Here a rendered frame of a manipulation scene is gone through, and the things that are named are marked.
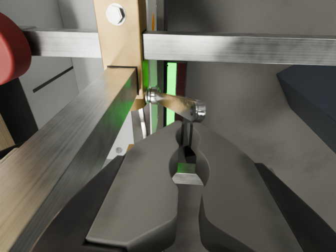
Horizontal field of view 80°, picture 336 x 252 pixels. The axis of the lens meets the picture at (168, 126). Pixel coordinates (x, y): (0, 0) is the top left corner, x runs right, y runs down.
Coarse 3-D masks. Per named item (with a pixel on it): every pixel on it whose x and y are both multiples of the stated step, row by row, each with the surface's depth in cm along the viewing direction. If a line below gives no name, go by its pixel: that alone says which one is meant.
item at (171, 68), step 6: (168, 66) 42; (174, 66) 41; (168, 72) 42; (174, 72) 42; (168, 78) 43; (174, 78) 43; (168, 84) 44; (174, 84) 43; (168, 90) 44; (174, 90) 44; (168, 114) 47; (168, 120) 48
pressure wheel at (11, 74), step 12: (0, 12) 22; (0, 24) 21; (12, 24) 22; (0, 36) 21; (12, 36) 22; (24, 36) 23; (0, 48) 21; (12, 48) 22; (24, 48) 23; (0, 60) 22; (12, 60) 22; (24, 60) 24; (0, 72) 23; (12, 72) 23; (24, 72) 25; (0, 84) 24
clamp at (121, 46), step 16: (96, 0) 21; (112, 0) 21; (128, 0) 21; (144, 0) 25; (96, 16) 22; (128, 16) 22; (144, 16) 25; (112, 32) 23; (128, 32) 23; (112, 48) 24; (128, 48) 24; (112, 64) 25; (128, 64) 25; (144, 64) 27; (144, 80) 27; (144, 96) 29
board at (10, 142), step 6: (0, 114) 30; (0, 120) 30; (0, 126) 30; (6, 126) 31; (0, 132) 30; (6, 132) 31; (0, 138) 30; (6, 138) 31; (0, 144) 30; (6, 144) 31; (12, 144) 32
